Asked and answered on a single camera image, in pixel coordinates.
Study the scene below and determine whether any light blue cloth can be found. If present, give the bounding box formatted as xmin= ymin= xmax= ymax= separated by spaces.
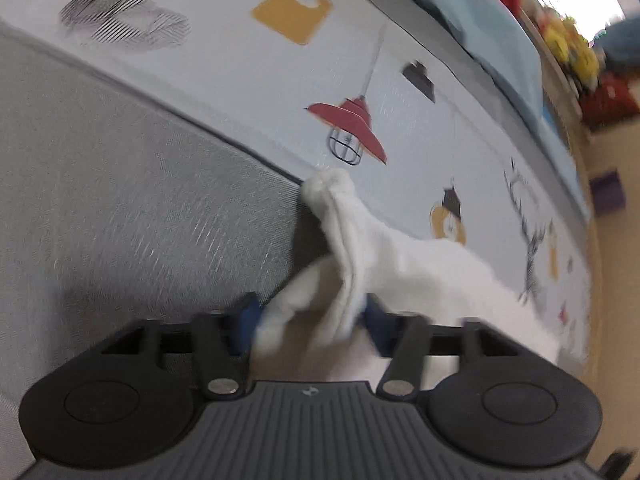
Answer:
xmin=360 ymin=0 xmax=591 ymax=221

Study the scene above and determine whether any printed pale blanket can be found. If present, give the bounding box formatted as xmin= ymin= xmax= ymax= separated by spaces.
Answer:
xmin=0 ymin=0 xmax=596 ymax=361

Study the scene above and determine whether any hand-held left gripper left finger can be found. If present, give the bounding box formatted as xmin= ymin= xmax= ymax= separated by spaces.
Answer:
xmin=100 ymin=291 xmax=263 ymax=402

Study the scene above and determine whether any yellow plush toy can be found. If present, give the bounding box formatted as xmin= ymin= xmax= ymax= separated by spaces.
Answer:
xmin=537 ymin=7 xmax=603 ymax=88

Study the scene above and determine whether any grey bed mattress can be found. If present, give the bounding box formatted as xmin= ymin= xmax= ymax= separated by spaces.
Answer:
xmin=0 ymin=0 xmax=593 ymax=480

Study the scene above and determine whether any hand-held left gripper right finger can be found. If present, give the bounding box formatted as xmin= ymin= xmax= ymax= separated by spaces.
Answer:
xmin=362 ymin=294 xmax=525 ymax=402

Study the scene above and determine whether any purple box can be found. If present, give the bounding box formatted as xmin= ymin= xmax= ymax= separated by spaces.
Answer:
xmin=589 ymin=171 xmax=627 ymax=216

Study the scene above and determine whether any white long-sleeve shirt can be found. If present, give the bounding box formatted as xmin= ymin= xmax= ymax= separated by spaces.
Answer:
xmin=250 ymin=167 xmax=588 ymax=386

